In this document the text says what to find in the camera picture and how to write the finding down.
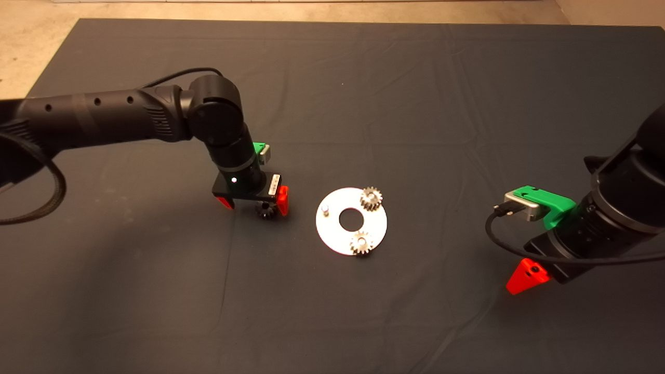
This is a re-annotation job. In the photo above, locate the dark grey table cloth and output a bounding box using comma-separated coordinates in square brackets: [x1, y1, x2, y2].
[0, 18, 665, 374]

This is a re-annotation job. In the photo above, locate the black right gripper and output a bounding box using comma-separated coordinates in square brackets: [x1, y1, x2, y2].
[506, 229, 599, 296]

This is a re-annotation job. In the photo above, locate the thin black cable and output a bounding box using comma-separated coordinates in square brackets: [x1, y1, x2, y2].
[142, 67, 225, 89]

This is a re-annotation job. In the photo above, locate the white round pegged plate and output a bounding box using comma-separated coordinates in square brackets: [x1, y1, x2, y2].
[315, 187, 388, 256]

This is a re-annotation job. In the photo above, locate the thick braided black cable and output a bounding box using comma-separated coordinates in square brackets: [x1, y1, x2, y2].
[0, 130, 68, 226]

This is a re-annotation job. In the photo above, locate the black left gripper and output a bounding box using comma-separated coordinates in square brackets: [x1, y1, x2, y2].
[211, 161, 290, 217]

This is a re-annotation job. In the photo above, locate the right wrist green camera mount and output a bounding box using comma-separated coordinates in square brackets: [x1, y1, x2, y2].
[520, 185, 578, 230]

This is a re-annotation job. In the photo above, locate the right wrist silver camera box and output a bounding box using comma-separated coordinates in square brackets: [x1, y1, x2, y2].
[503, 190, 544, 223]

